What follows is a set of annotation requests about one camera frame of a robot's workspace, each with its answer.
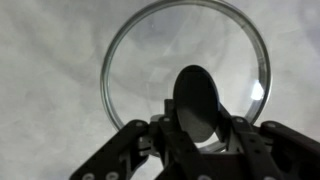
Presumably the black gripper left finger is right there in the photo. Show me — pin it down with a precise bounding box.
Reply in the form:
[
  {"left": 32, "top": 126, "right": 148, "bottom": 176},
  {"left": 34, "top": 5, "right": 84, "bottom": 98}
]
[{"left": 69, "top": 99, "right": 207, "bottom": 180}]

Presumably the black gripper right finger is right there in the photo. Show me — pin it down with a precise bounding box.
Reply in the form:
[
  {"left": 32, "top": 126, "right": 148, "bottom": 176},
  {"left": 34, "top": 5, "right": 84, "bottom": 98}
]
[{"left": 217, "top": 106, "right": 320, "bottom": 180}]

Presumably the glass lid with black knob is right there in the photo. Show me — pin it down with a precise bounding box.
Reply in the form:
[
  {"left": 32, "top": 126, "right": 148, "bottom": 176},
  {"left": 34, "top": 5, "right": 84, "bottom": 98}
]
[{"left": 100, "top": 0, "right": 271, "bottom": 142}]

